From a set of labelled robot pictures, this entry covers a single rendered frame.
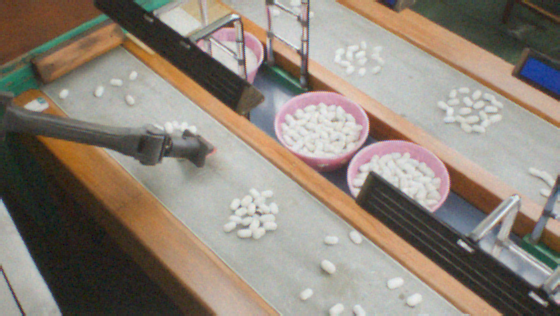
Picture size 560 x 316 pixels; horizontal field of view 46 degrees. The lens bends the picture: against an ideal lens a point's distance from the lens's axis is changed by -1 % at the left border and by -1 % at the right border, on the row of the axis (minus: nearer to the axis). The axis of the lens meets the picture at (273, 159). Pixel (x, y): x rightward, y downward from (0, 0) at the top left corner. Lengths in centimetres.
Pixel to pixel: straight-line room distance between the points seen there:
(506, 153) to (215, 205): 81
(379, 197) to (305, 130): 64
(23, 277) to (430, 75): 156
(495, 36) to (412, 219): 238
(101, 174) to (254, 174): 41
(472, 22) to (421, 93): 163
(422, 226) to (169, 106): 99
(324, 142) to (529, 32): 199
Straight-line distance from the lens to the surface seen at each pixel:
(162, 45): 172
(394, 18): 232
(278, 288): 161
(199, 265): 163
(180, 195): 180
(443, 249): 129
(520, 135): 202
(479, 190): 184
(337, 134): 192
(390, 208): 133
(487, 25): 367
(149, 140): 165
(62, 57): 214
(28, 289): 84
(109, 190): 182
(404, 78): 212
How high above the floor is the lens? 212
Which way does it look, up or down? 48 degrees down
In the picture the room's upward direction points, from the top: 2 degrees counter-clockwise
